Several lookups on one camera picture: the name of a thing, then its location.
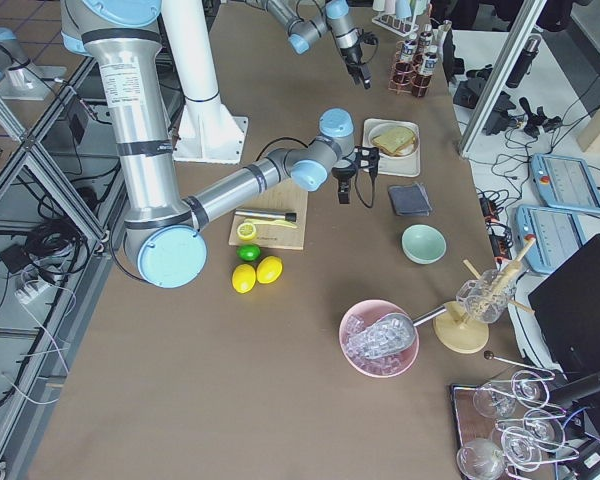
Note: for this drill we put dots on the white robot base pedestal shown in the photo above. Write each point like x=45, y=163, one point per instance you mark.
x=207, y=131

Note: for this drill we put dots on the green lime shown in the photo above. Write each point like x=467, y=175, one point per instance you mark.
x=249, y=252

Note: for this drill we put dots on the glass mug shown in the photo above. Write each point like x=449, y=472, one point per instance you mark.
x=486, y=298

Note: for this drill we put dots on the tray of wine glasses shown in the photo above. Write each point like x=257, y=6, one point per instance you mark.
x=509, y=428

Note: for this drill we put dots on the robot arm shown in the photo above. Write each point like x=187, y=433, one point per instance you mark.
x=164, y=230
x=333, y=18

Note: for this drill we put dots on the yellow lemon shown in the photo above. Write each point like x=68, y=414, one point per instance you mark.
x=269, y=269
x=243, y=278

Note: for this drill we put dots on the tea bottle lower right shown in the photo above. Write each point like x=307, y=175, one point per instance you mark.
x=425, y=39

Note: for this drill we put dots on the white wire cup rack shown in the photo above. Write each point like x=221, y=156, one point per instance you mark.
x=399, y=16

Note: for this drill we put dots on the tea bottle lower left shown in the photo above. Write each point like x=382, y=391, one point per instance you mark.
x=425, y=72

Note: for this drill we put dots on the wooden cutting board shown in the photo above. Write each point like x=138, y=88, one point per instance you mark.
x=286, y=198

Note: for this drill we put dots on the half cut lemon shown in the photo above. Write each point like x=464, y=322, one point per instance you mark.
x=246, y=231

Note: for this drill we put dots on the yellow lemon upper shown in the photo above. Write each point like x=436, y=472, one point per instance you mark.
x=269, y=269

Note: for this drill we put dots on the yellow lemon lower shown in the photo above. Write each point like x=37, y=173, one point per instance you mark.
x=243, y=278

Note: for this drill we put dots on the tea bottle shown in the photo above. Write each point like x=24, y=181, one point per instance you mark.
x=407, y=53
x=425, y=72
x=425, y=39

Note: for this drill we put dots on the black laptop monitor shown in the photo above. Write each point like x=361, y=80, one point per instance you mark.
x=567, y=309

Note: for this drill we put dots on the pink bowl with ice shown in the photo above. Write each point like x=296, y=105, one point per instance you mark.
x=357, y=319

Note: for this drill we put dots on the steel muddler black tip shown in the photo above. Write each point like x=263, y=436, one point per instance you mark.
x=267, y=214

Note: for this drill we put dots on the yellow plastic knife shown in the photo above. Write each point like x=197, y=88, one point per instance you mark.
x=273, y=222

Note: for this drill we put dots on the blue teach pendant far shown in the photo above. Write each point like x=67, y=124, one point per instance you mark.
x=565, y=182

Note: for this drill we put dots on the wooden mug tree stand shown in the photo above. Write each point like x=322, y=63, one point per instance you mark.
x=457, y=330

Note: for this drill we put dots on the blue teach pendant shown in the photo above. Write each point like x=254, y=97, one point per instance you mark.
x=565, y=182
x=558, y=235

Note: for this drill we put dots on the grey folded cloth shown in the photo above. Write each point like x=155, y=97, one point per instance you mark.
x=409, y=200

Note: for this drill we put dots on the white round plate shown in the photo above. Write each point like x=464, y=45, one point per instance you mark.
x=379, y=129

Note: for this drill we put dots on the metal ice scoop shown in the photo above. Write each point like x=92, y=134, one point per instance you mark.
x=392, y=334

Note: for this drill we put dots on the bread slice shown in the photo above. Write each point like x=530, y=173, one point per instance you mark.
x=393, y=141

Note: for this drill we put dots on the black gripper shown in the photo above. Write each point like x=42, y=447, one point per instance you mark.
x=341, y=174
x=350, y=54

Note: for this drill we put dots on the green ceramic bowl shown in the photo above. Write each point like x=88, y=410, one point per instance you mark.
x=423, y=244

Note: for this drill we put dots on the blue teach pendant near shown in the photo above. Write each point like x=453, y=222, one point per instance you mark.
x=558, y=235

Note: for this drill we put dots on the cream rabbit tray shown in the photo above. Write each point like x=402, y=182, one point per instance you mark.
x=407, y=166

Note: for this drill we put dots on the copper wire bottle rack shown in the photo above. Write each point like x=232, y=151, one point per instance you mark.
x=403, y=82

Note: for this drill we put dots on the aluminium frame post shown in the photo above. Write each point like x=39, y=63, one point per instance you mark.
x=514, y=43

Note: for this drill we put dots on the tea bottle upper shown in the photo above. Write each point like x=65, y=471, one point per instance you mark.
x=407, y=53

